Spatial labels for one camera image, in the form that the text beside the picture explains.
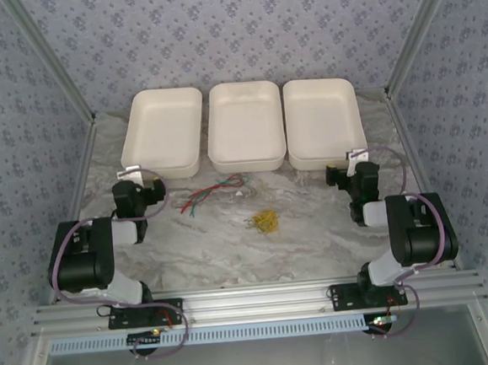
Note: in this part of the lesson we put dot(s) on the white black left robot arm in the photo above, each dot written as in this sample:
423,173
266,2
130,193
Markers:
85,262

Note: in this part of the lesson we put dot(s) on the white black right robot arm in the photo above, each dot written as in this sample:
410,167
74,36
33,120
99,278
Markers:
422,240

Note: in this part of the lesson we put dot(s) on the white plastic tray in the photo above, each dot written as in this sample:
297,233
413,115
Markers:
159,130
243,123
323,117

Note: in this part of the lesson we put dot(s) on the small circuit board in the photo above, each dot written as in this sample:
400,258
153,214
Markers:
382,321

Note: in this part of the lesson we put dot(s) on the grey metal panel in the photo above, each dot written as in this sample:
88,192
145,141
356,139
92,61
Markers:
262,363

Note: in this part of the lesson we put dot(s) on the aluminium side rail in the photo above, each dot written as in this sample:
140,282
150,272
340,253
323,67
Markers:
407,136
83,161

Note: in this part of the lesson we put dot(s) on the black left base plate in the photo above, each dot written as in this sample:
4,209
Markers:
169,309

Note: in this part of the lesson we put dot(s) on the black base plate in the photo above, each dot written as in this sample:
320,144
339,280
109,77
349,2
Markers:
346,297
169,309

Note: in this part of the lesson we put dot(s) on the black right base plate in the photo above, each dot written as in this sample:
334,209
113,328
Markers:
346,297

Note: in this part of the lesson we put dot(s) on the aluminium front rail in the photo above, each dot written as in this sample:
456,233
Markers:
257,302

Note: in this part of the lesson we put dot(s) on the aluminium corner post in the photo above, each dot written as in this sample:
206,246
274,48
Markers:
419,29
52,58

